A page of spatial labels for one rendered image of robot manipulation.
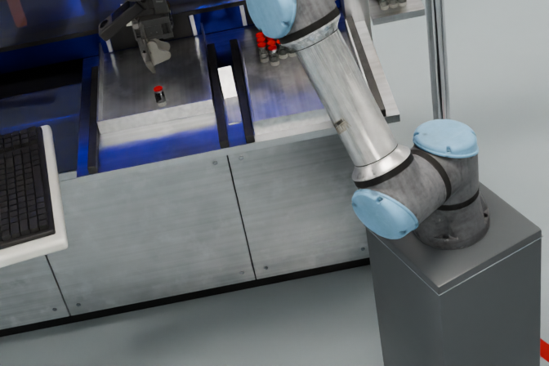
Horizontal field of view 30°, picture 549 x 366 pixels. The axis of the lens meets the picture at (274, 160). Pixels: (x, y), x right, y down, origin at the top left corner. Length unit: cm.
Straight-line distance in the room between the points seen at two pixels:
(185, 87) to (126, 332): 96
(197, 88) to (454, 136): 72
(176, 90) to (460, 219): 78
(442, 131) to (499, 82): 189
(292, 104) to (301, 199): 60
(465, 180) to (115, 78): 95
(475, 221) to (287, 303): 115
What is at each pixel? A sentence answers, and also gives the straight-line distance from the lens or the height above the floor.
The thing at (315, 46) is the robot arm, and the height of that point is 125.
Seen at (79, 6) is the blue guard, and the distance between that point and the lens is 245.
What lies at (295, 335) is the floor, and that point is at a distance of 295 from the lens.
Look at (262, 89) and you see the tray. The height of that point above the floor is 88.
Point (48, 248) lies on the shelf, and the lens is 220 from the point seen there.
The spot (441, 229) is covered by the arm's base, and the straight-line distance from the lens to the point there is 198.
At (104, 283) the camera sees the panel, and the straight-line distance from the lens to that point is 297.
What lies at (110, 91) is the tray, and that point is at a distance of 245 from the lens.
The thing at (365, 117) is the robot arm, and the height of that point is 112.
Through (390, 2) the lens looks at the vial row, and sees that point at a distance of 255.
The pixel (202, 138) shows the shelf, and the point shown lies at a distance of 222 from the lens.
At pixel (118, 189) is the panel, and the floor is 51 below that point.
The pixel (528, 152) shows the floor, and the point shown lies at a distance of 347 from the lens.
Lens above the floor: 218
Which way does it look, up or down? 38 degrees down
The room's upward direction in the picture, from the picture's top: 11 degrees counter-clockwise
